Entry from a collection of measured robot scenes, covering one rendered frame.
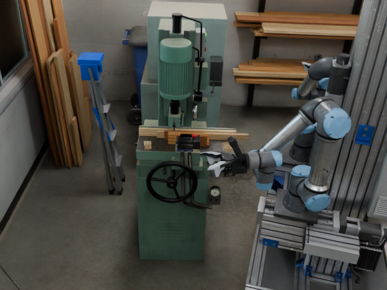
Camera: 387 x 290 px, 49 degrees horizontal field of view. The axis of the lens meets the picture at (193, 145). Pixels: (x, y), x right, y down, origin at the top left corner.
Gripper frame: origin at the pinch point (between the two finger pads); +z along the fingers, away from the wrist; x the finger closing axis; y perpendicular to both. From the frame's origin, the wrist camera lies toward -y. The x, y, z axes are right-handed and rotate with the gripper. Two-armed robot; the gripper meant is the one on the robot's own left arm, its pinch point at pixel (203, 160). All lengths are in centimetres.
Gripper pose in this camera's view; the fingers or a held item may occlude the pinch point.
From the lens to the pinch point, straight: 182.0
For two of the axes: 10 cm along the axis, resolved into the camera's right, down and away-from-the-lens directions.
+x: -2.0, -4.0, 8.9
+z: -9.8, 0.7, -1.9
